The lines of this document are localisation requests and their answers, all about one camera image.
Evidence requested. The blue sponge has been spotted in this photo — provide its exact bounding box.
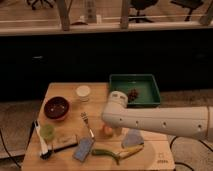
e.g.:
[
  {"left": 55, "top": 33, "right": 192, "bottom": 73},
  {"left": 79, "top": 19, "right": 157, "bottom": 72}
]
[{"left": 73, "top": 137, "right": 94, "bottom": 162}]

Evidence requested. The white paper cup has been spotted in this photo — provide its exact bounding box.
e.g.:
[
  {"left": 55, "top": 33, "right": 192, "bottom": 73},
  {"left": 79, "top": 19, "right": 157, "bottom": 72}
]
[{"left": 76, "top": 85, "right": 91, "bottom": 102}]

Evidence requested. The silver metal fork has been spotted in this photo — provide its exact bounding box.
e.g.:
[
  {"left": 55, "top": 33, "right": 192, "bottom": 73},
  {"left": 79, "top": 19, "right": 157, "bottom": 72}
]
[{"left": 81, "top": 112, "right": 95, "bottom": 139}]

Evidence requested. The red yellow apple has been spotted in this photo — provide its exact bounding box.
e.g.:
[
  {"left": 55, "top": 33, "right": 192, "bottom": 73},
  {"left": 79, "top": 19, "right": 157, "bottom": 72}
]
[{"left": 102, "top": 125, "right": 113, "bottom": 136}]

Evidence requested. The black handled tool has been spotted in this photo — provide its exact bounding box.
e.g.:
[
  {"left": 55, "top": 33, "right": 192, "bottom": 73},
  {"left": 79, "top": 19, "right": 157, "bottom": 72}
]
[{"left": 39, "top": 143, "right": 78, "bottom": 160}]

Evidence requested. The green plastic cup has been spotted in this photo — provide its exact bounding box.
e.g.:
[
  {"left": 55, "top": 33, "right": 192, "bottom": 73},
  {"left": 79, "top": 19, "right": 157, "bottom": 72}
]
[{"left": 40, "top": 124, "right": 55, "bottom": 141}]

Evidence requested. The white handled brush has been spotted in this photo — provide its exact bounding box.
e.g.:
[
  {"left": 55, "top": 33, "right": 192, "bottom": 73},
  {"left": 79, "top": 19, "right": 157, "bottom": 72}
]
[{"left": 34, "top": 120, "right": 49, "bottom": 159}]

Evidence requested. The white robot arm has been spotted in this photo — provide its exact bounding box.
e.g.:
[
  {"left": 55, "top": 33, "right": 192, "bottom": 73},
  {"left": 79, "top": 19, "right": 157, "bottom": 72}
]
[{"left": 102, "top": 91, "right": 213, "bottom": 142}]

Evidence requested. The dark red bowl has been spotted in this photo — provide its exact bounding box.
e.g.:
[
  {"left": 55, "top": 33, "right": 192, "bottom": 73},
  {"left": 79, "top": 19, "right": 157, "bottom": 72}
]
[{"left": 44, "top": 96, "right": 69, "bottom": 120}]

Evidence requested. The green plastic tray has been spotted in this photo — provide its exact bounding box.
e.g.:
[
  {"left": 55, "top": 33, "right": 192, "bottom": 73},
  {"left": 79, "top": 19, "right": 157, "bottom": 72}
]
[{"left": 109, "top": 74, "right": 161, "bottom": 108}]

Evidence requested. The black cable on floor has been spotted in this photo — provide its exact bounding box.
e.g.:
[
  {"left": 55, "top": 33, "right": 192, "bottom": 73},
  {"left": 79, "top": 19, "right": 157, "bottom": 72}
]
[{"left": 169, "top": 135, "right": 213, "bottom": 171}]

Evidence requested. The dark grapes bunch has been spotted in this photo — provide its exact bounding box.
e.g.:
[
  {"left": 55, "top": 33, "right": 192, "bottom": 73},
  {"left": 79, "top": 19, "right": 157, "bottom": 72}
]
[{"left": 127, "top": 89, "right": 139, "bottom": 102}]

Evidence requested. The wooden block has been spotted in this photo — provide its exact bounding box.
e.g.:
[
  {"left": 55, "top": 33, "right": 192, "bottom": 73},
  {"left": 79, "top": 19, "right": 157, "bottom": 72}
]
[{"left": 55, "top": 136, "right": 77, "bottom": 145}]

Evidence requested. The green chili pepper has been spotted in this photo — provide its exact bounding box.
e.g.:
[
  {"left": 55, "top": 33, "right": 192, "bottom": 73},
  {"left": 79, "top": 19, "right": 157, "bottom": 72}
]
[{"left": 91, "top": 149, "right": 120, "bottom": 165}]

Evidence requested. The black cable at left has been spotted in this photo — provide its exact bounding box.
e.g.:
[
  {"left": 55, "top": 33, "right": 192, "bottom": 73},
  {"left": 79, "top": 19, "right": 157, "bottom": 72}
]
[{"left": 0, "top": 120, "right": 36, "bottom": 169}]

